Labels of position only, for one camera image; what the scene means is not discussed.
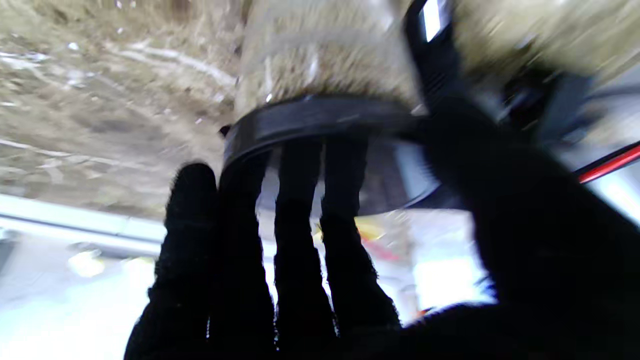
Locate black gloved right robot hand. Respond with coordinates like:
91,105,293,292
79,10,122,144
125,97,640,360

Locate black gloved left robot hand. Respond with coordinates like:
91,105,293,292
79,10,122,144
404,0,468,108

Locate clear grain jar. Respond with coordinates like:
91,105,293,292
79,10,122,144
234,0,423,118

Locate black round jar lid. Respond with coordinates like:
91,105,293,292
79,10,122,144
222,95,466,217

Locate yellow plastic bowl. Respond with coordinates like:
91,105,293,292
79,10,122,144
356,217,389,242

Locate red and black left arm cables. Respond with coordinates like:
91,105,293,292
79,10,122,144
575,142,640,185

